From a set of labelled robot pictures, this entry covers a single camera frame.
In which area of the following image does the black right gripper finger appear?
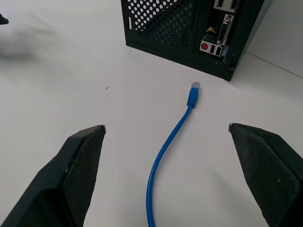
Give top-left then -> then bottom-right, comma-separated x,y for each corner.
228,122 -> 303,227
0,125 -> 107,227

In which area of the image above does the blue ethernet cable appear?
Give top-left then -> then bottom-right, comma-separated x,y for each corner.
146,81 -> 201,227

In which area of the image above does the black computer case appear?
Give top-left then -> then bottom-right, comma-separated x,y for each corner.
120,0 -> 273,82

